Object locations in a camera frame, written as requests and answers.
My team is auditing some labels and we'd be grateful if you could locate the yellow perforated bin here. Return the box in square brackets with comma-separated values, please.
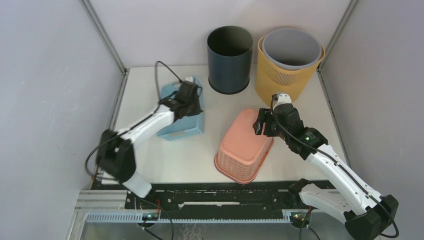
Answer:
[255, 36, 326, 105]

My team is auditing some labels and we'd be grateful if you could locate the grey inner bin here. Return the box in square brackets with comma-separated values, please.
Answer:
[259, 27, 324, 71]

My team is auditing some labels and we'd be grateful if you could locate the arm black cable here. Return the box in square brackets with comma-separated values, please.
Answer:
[270, 93, 399, 239]
[84, 60, 185, 181]

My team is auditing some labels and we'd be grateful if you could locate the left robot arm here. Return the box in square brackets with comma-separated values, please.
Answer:
[96, 76, 203, 209]

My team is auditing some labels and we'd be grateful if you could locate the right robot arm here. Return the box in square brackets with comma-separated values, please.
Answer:
[252, 103, 400, 240]

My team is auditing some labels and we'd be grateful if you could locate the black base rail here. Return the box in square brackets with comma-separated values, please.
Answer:
[91, 180, 335, 221]

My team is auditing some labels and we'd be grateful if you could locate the dark blue cylindrical bin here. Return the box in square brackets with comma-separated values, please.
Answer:
[207, 25, 254, 95]

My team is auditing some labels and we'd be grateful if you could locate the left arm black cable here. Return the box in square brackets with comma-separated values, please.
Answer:
[84, 60, 185, 181]

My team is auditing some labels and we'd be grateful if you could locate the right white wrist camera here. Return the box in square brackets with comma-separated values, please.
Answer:
[271, 92, 292, 109]

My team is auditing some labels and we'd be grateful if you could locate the white slotted cable duct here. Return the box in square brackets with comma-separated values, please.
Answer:
[84, 211, 296, 224]

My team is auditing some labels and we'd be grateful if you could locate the pink plastic basket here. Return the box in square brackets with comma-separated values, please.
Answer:
[214, 108, 274, 185]

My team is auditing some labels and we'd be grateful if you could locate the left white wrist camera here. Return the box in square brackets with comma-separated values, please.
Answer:
[183, 76, 195, 83]

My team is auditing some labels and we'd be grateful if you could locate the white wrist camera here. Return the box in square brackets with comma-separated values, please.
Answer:
[271, 92, 292, 109]
[183, 76, 195, 83]

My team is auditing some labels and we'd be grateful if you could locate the blue plastic basket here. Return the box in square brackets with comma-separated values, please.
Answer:
[156, 81, 205, 141]

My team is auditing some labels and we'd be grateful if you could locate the aluminium frame rail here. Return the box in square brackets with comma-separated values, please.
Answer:
[74, 190, 127, 212]

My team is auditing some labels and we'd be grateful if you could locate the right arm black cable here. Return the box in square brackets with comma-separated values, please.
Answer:
[270, 93, 399, 239]

